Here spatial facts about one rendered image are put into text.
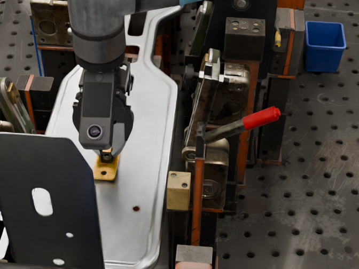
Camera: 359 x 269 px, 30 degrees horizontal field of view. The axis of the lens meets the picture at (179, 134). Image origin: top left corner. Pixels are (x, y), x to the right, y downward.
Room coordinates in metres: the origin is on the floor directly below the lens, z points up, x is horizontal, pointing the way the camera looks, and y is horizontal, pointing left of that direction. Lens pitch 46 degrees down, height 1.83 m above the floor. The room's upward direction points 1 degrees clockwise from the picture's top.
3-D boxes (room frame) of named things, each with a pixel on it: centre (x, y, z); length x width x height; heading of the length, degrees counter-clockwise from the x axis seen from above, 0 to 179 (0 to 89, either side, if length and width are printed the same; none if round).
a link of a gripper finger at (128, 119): (0.74, 0.10, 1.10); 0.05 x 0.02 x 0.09; 86
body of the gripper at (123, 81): (0.77, 0.12, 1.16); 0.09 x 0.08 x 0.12; 176
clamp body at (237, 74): (0.90, -0.09, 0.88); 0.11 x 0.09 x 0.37; 86
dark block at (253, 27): (0.96, -0.11, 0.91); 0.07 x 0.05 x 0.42; 86
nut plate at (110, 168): (0.74, 0.12, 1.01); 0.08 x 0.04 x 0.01; 176
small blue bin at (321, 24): (1.38, -0.37, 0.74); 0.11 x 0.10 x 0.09; 176
